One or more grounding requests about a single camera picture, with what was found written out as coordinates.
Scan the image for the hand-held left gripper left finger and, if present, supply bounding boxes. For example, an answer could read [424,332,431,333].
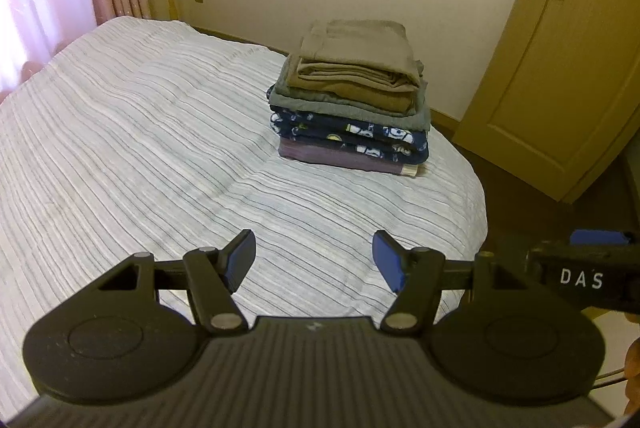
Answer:
[97,229,257,335]

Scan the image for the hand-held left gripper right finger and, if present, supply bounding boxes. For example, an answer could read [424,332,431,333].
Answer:
[373,230,532,334]

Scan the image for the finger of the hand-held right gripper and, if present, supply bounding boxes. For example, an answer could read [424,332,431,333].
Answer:
[570,230,635,249]

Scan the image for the khaki pants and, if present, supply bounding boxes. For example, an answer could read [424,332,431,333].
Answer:
[294,56,423,92]

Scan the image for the person's right hand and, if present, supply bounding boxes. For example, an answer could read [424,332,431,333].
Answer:
[624,340,640,415]

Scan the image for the purple folded garment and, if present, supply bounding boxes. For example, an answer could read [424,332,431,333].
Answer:
[277,137,421,177]

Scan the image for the grey green folded garment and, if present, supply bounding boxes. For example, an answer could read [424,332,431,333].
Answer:
[267,58,432,133]

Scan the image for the navy printed folded garment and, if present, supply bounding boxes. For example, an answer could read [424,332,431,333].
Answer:
[269,105,430,161]

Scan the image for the olive folded garment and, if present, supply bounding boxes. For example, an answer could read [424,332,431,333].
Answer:
[286,75,418,117]

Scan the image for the yellow wooden door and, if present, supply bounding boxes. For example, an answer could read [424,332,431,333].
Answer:
[452,0,640,203]

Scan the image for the taupe folded garment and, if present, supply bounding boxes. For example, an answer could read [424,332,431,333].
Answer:
[298,20,425,86]

